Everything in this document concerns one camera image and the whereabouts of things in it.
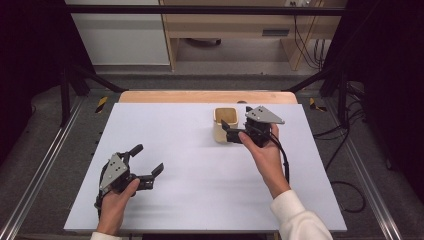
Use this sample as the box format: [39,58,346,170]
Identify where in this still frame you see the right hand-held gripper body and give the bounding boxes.
[225,105,286,149]

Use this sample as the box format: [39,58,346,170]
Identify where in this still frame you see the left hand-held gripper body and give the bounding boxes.
[98,151,157,198]

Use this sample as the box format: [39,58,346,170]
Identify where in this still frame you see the beige square pen holder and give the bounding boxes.
[213,106,240,144]

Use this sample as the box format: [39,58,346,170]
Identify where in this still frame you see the person's left hand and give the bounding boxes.
[96,178,141,235]

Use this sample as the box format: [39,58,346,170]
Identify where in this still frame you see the person's right hand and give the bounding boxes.
[237,123,292,199]

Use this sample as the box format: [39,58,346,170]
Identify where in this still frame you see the yellow black tape marker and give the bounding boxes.
[308,97,329,113]
[94,95,109,114]

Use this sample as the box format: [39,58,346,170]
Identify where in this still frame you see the light wooden desk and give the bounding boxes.
[159,0,349,72]

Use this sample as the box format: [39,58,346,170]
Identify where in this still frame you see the white cabinet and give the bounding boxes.
[64,0,171,66]

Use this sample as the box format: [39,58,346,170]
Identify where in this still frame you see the white power strip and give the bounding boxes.
[284,0,316,8]

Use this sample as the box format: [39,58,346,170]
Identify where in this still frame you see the black curtain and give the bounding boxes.
[0,0,96,166]
[324,0,424,204]

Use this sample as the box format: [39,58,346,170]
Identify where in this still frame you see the left hand-held gripper cable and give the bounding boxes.
[94,166,108,219]

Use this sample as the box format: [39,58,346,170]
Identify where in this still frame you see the hand-held gripper cable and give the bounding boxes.
[266,131,291,185]
[94,166,108,219]

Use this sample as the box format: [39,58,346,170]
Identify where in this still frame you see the right hand-held gripper cable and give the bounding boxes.
[266,131,291,185]

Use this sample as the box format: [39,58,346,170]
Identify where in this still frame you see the aluminium floor rail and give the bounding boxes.
[0,96,85,240]
[323,96,405,240]

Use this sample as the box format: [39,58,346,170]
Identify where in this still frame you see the hanging black cables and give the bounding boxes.
[292,14,327,71]

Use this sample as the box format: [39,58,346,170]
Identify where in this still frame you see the black floor cable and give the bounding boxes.
[312,83,368,214]

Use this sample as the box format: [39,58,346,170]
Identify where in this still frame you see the black metal frame stand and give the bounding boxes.
[59,63,129,128]
[283,64,350,130]

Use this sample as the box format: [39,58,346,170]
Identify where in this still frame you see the black horizontal frame bar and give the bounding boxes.
[64,4,348,16]

